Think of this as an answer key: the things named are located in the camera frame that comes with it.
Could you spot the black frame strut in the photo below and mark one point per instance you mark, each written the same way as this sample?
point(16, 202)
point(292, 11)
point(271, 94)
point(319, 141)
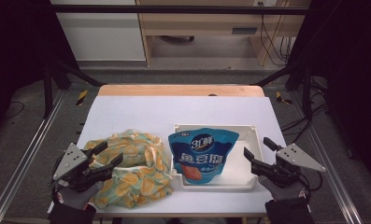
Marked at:
point(286, 73)
point(75, 73)

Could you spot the person's left hand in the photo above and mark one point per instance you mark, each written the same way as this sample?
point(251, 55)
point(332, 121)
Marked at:
point(77, 197)

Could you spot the green cloth bag orange print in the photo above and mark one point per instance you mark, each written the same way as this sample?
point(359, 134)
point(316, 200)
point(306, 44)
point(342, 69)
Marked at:
point(139, 177)

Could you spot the aluminium rail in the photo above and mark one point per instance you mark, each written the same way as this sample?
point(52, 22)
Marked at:
point(27, 155)
point(326, 149)

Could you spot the yellow black floor tape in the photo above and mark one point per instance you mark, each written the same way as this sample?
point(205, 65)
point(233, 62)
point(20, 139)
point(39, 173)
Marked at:
point(82, 97)
point(281, 98)

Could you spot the white plastic tray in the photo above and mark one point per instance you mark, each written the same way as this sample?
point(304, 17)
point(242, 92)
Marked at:
point(239, 174)

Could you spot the person's right hand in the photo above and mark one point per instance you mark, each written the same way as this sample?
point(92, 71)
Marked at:
point(282, 193)

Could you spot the light wooden desk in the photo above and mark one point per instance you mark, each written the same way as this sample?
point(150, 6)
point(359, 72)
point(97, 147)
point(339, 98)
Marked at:
point(198, 23)

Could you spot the white cabinet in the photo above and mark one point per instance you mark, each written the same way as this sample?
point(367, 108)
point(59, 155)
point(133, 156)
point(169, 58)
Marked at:
point(102, 37)

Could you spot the black horizontal frame bar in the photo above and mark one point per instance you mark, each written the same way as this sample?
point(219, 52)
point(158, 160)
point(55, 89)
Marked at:
point(174, 10)

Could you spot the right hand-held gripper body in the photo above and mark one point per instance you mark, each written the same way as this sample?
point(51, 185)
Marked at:
point(295, 157)

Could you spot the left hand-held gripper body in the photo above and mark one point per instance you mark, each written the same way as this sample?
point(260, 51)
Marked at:
point(69, 161)

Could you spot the dark curtain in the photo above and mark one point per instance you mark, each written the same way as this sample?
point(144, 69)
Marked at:
point(15, 46)
point(348, 62)

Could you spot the blue snack pouch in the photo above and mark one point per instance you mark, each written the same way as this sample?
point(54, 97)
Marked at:
point(202, 155)

